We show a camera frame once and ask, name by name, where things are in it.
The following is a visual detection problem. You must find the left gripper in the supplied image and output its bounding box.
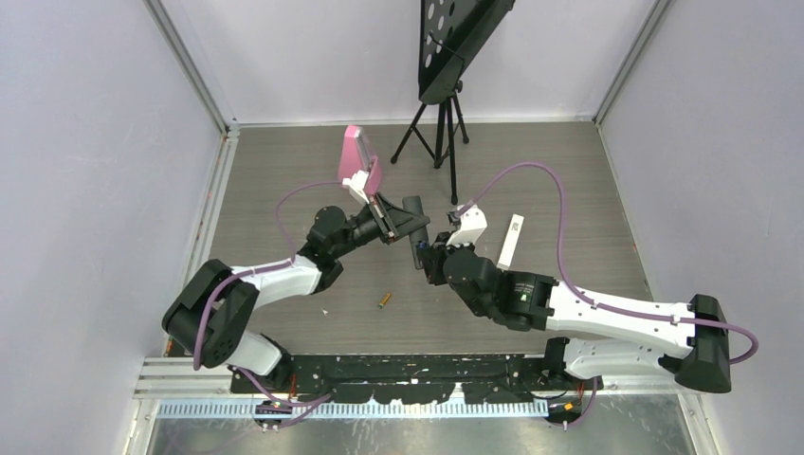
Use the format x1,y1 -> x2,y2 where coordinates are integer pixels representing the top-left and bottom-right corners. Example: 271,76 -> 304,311
332,193 -> 429,260

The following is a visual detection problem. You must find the white remote control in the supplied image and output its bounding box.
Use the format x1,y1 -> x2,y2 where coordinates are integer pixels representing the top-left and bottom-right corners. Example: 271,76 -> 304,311
497,214 -> 524,270

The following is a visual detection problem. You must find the orange battery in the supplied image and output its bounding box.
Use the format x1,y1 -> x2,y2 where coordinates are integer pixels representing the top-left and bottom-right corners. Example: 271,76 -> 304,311
377,293 -> 393,309

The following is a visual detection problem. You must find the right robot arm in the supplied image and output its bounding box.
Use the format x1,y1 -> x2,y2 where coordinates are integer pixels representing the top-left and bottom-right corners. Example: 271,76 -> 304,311
412,233 -> 732,393

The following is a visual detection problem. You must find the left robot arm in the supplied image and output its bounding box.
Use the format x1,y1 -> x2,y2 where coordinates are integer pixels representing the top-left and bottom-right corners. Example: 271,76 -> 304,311
161,193 -> 429,392

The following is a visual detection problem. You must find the pink metronome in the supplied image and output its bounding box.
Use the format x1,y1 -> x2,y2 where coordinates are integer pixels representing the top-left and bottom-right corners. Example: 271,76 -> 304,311
338,125 -> 383,196

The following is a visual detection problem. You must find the black music stand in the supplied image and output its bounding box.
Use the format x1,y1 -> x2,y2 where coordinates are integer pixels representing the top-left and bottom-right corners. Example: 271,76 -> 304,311
391,0 -> 515,205

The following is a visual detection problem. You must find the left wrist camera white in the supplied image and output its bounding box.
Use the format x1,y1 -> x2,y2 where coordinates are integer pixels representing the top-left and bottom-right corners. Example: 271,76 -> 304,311
341,170 -> 370,205

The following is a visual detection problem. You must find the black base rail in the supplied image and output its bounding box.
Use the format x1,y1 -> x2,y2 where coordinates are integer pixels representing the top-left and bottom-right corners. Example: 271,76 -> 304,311
267,354 -> 576,405

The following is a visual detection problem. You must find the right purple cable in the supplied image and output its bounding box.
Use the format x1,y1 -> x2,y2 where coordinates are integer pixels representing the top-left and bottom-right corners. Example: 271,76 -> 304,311
457,161 -> 760,429

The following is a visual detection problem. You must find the purple cable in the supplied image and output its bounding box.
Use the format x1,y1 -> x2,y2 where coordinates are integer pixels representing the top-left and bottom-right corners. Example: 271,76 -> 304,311
192,182 -> 343,428
457,161 -> 760,429

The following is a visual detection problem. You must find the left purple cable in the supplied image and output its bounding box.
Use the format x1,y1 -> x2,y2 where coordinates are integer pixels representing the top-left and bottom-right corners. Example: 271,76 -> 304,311
192,182 -> 343,428

